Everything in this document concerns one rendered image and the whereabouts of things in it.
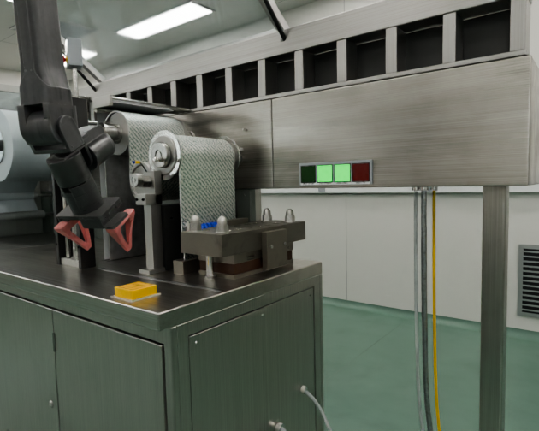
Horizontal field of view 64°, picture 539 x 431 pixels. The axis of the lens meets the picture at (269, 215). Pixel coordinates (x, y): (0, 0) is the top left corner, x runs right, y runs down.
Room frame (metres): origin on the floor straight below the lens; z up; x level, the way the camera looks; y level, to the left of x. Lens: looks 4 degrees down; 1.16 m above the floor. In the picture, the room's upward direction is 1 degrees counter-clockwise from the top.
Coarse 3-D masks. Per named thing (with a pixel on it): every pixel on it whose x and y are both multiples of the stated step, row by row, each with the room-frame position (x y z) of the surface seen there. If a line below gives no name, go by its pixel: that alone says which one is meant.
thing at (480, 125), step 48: (288, 96) 1.41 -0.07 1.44; (336, 96) 1.30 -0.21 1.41; (384, 96) 1.21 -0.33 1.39; (432, 96) 1.13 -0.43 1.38; (480, 96) 1.06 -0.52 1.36; (528, 96) 1.00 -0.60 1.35; (240, 144) 1.54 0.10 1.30; (288, 144) 1.41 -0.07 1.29; (336, 144) 1.30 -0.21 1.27; (384, 144) 1.21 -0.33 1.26; (432, 144) 1.13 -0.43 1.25; (480, 144) 1.06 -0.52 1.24; (528, 144) 1.00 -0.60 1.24
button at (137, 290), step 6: (138, 282) 1.03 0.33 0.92; (144, 282) 1.03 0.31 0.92; (120, 288) 0.98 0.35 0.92; (126, 288) 0.98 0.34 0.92; (132, 288) 0.98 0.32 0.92; (138, 288) 0.97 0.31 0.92; (144, 288) 0.98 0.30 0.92; (150, 288) 0.99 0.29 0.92; (156, 288) 1.01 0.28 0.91; (120, 294) 0.98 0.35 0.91; (126, 294) 0.97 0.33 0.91; (132, 294) 0.96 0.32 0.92; (138, 294) 0.97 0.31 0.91; (144, 294) 0.98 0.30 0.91; (150, 294) 0.99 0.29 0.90
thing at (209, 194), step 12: (180, 180) 1.25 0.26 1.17; (192, 180) 1.29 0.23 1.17; (204, 180) 1.33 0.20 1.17; (216, 180) 1.37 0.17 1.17; (228, 180) 1.41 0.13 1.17; (180, 192) 1.25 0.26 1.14; (192, 192) 1.29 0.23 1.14; (204, 192) 1.32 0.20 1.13; (216, 192) 1.37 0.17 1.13; (228, 192) 1.41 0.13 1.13; (180, 204) 1.25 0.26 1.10; (192, 204) 1.28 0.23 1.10; (204, 204) 1.32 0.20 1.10; (216, 204) 1.36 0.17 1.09; (228, 204) 1.41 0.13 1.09; (204, 216) 1.32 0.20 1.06; (216, 216) 1.36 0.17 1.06; (228, 216) 1.41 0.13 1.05
